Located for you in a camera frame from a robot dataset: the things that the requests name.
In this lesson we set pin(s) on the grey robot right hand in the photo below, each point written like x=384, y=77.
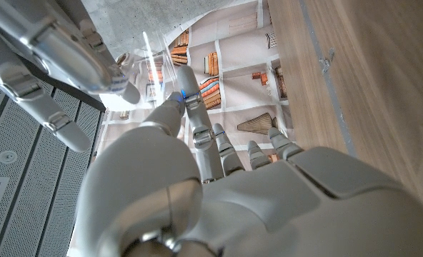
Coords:
x=65, y=50

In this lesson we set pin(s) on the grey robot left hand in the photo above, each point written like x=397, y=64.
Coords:
x=286, y=207

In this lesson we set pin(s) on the printed bookshelf backdrop cloth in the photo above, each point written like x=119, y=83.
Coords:
x=240, y=53

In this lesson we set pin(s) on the round ceiling sensor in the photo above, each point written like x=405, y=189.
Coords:
x=8, y=157

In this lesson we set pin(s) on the clear plastic screen protector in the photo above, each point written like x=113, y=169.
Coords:
x=156, y=71

